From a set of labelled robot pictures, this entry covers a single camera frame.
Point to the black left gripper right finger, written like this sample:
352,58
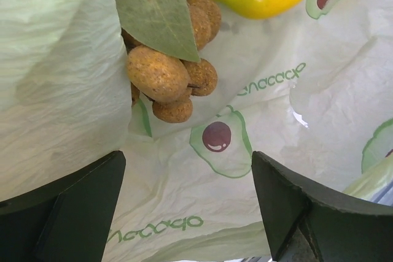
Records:
307,221

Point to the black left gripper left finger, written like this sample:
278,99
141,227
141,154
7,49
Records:
65,220

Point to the green knotted plastic bag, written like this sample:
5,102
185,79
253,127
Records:
311,88

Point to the bunch of longan fruit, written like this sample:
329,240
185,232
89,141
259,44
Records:
165,38

